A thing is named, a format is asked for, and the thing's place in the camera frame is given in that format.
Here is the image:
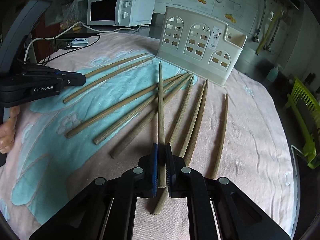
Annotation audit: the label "green dish drying rack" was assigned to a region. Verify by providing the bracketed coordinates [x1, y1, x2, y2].
[285, 77, 319, 169]

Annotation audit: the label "small white round-dial device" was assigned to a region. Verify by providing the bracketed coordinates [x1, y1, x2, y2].
[71, 37, 89, 47]

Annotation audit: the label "yellow gas hose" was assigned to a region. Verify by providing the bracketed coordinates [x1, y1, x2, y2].
[255, 7, 283, 55]

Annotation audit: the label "black cable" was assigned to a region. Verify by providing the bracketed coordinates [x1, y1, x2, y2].
[37, 35, 101, 66]

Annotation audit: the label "pink towel with blue airplane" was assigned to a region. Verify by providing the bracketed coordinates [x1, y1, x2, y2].
[0, 31, 299, 240]

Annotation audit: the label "white power cable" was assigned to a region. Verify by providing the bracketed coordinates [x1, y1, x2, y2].
[24, 21, 141, 63]

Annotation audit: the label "blue soap dispenser bottle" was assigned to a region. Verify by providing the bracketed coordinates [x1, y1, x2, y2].
[266, 66, 279, 83]

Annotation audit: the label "plastic bag with food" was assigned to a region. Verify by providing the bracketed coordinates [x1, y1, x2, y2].
[60, 0, 87, 30]

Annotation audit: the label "wooden chopstick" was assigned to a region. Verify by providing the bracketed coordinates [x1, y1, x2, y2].
[212, 94, 228, 179]
[63, 56, 155, 104]
[109, 75, 195, 159]
[178, 80, 208, 166]
[85, 53, 147, 78]
[93, 73, 189, 145]
[65, 73, 185, 139]
[151, 80, 209, 215]
[158, 62, 166, 188]

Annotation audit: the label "person's left hand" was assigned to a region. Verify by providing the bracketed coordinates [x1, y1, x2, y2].
[0, 106, 21, 154]

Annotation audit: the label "white microwave oven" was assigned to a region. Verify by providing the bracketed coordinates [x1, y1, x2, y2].
[87, 0, 156, 27]

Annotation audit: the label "cream plastic utensil holder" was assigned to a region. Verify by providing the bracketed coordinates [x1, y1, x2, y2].
[157, 7, 247, 86]

